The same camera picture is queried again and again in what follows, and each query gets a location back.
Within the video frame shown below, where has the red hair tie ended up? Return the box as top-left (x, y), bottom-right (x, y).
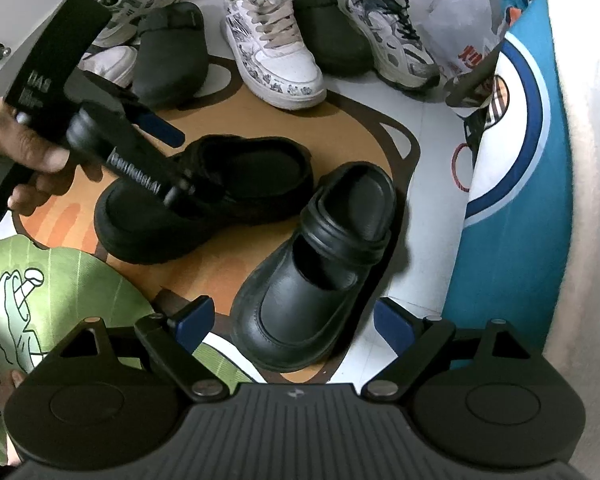
top-left (451, 141), bottom-right (477, 192)

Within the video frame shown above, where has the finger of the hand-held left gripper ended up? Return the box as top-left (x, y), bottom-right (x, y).
top-left (82, 71), bottom-right (187, 148)
top-left (102, 110), bottom-right (198, 211)

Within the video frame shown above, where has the cream cloth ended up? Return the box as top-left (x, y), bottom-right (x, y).
top-left (532, 0), bottom-right (600, 366)

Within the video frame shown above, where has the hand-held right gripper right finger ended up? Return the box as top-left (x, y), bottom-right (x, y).
top-left (362, 297), bottom-right (568, 401)

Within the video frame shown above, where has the white lace-up sneaker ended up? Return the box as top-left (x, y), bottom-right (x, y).
top-left (77, 45), bottom-right (139, 88)
top-left (221, 0), bottom-right (327, 110)

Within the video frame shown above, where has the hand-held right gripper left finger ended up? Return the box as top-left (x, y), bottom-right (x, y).
top-left (27, 296), bottom-right (231, 403)

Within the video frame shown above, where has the orange cartoon floor mat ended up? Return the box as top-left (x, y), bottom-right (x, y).
top-left (10, 57), bottom-right (421, 386)

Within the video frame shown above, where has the person's left hand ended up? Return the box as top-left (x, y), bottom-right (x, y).
top-left (0, 95), bottom-right (103, 213)

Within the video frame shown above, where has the black strap shoe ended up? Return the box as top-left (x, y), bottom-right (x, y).
top-left (94, 134), bottom-right (315, 266)
top-left (229, 161), bottom-right (397, 373)

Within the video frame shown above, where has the white plastic bag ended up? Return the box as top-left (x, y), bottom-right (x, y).
top-left (417, 0), bottom-right (508, 81)

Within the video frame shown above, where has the blue cartoon-print blanket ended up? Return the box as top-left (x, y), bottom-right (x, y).
top-left (447, 0), bottom-right (581, 361)

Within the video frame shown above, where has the dark grey clog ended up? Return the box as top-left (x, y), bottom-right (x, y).
top-left (280, 0), bottom-right (376, 77)
top-left (131, 1), bottom-right (211, 109)

